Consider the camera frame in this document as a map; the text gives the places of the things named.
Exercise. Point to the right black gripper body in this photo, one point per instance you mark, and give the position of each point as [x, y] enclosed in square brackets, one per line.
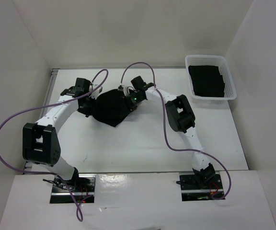
[132, 100]

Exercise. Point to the black skirt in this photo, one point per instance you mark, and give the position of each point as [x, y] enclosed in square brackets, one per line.
[110, 108]

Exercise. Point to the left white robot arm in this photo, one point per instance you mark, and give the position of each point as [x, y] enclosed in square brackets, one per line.
[40, 139]

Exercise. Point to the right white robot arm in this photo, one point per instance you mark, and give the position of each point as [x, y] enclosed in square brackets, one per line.
[181, 119]

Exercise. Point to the black folded skirts stack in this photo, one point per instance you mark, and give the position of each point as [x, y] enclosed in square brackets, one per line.
[207, 81]

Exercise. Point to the white plastic basket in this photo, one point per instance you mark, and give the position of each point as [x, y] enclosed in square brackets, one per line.
[222, 64]

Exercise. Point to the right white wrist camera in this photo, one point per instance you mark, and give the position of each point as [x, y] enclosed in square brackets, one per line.
[125, 89]

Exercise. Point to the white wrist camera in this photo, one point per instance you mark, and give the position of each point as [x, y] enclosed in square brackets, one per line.
[96, 90]
[125, 89]

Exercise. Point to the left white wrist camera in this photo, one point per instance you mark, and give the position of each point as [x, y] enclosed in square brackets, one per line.
[96, 90]

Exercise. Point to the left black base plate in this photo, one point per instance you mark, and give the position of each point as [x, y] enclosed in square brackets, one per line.
[83, 192]

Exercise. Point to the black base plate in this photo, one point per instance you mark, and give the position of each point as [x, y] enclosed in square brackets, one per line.
[192, 191]
[83, 192]

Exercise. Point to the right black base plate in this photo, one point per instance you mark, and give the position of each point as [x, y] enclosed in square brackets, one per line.
[192, 191]

